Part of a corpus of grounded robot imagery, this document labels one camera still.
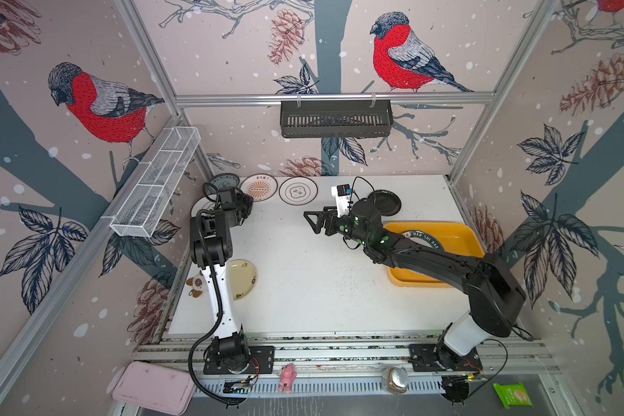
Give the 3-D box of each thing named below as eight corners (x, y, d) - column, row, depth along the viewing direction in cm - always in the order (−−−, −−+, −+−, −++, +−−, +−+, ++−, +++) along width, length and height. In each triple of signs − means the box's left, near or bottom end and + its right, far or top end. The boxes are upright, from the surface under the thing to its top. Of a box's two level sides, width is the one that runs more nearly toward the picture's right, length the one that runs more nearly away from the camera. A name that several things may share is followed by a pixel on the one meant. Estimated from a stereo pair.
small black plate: (382, 219, 109) (384, 214, 106) (369, 197, 117) (370, 192, 115) (404, 212, 111) (406, 208, 109) (389, 191, 119) (391, 186, 117)
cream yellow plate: (223, 301, 87) (220, 297, 85) (232, 263, 96) (230, 259, 94) (253, 301, 87) (251, 297, 85) (259, 263, 96) (257, 259, 94)
